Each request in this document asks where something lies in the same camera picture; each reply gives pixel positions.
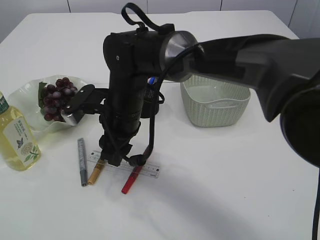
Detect clear plastic ruler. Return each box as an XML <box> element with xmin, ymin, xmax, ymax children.
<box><xmin>87</xmin><ymin>150</ymin><xmax>161</xmax><ymax>179</ymax></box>

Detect black mesh pen holder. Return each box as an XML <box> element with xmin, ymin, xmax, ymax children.
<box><xmin>140</xmin><ymin>84</ymin><xmax>164</xmax><ymax>119</ymax></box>

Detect grey marker pen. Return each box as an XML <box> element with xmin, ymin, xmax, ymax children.
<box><xmin>77</xmin><ymin>138</ymin><xmax>88</xmax><ymax>187</ymax></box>

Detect pale green wavy plate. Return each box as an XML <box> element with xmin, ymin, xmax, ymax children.
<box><xmin>6</xmin><ymin>74</ymin><xmax>84</xmax><ymax>134</ymax></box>

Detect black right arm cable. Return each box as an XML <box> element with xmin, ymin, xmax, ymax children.
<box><xmin>99</xmin><ymin>2</ymin><xmax>206</xmax><ymax>167</ymax></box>

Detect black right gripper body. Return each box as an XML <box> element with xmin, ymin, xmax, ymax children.
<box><xmin>99</xmin><ymin>130</ymin><xmax>132</xmax><ymax>167</ymax></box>

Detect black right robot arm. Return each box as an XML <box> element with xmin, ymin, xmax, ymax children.
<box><xmin>103</xmin><ymin>30</ymin><xmax>320</xmax><ymax>167</ymax></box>

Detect gold marker pen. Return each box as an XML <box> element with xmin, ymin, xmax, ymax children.
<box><xmin>88</xmin><ymin>163</ymin><xmax>105</xmax><ymax>185</ymax></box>

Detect blue scissors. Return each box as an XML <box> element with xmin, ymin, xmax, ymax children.
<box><xmin>147</xmin><ymin>77</ymin><xmax>157</xmax><ymax>85</ymax></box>

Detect yellow tea bottle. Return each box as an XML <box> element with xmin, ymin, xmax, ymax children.
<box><xmin>0</xmin><ymin>94</ymin><xmax>41</xmax><ymax>171</ymax></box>

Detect green plastic woven basket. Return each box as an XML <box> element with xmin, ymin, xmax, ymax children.
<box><xmin>180</xmin><ymin>75</ymin><xmax>251</xmax><ymax>128</ymax></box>

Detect purple grape bunch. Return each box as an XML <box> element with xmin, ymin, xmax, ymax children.
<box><xmin>38</xmin><ymin>76</ymin><xmax>78</xmax><ymax>122</ymax></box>

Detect red marker pen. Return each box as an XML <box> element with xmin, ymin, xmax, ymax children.
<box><xmin>121</xmin><ymin>147</ymin><xmax>151</xmax><ymax>195</ymax></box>

